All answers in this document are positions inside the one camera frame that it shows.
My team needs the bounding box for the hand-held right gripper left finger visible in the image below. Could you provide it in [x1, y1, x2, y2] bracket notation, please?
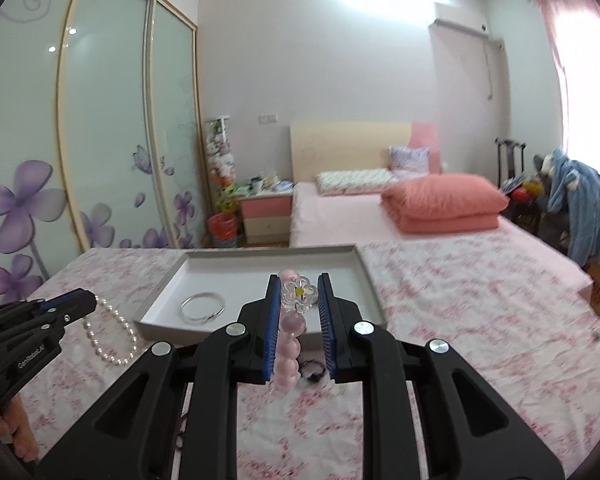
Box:
[37, 274, 284, 480]

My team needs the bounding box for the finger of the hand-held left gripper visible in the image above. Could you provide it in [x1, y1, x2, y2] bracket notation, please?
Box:
[30, 302, 100, 342]
[27, 288, 97, 313]

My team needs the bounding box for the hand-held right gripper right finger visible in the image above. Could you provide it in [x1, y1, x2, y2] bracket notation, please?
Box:
[317, 272, 567, 480]

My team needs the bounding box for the pink bead flower bracelet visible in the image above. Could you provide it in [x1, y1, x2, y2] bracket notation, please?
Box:
[272, 269, 317, 394]

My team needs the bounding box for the white pearl necklace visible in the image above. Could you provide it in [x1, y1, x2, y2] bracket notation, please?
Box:
[81, 296, 138, 367]

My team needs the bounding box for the grey shallow tray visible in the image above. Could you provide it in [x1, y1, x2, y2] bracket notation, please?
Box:
[132, 244, 387, 348]

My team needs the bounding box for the thin silver bangle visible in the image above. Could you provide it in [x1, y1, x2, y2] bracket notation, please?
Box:
[180, 292, 227, 322]

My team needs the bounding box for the person's left hand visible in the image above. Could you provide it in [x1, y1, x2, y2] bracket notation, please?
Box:
[0, 394, 40, 465]

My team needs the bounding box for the pink cream nightstand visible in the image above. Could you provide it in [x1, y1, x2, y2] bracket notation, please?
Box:
[237, 190, 295, 247]

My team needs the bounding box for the red waste bin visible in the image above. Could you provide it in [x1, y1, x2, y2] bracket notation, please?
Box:
[208, 212, 240, 249]

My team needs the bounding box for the pink bed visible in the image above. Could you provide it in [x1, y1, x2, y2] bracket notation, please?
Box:
[289, 180, 593, 295]

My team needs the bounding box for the white patterned pillow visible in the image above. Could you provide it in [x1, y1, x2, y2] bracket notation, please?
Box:
[315, 169, 399, 196]

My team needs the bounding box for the floral pink bedsheet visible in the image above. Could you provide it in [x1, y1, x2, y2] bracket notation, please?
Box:
[17, 241, 600, 480]

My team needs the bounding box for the clear plush toy tube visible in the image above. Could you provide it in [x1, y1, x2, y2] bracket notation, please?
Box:
[205, 117, 239, 216]

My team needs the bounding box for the folded orange quilt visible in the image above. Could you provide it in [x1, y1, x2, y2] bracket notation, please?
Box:
[381, 172, 510, 235]

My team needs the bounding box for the cream pink headboard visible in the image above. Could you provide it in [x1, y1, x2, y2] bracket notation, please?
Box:
[290, 121, 441, 184]

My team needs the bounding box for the lilac pillow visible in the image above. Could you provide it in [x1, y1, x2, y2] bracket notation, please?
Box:
[387, 145, 431, 174]

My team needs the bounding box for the flower print sliding wardrobe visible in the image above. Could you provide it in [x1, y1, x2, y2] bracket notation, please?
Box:
[0, 0, 204, 306]

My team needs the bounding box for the red yellow toy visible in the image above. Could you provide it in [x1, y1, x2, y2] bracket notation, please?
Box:
[502, 175, 544, 202]

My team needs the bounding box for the dark grey chair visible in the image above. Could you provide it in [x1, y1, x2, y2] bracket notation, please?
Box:
[532, 155, 581, 257]

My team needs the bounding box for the dark wooden chair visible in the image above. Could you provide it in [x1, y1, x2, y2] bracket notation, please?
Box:
[495, 137, 543, 234]

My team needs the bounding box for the blue fleece robe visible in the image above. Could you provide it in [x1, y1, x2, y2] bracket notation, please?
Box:
[545, 147, 600, 267]

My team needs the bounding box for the air conditioner pipe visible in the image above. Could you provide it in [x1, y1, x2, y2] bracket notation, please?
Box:
[484, 35, 504, 102]

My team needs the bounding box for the white air conditioner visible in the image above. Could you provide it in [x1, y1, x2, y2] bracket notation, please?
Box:
[431, 2, 494, 37]

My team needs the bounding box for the pink curtain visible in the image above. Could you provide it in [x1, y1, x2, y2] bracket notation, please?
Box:
[535, 0, 600, 161]

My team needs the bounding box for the small black cord bracelet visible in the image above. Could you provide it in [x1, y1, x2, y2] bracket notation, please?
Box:
[299, 357, 327, 382]

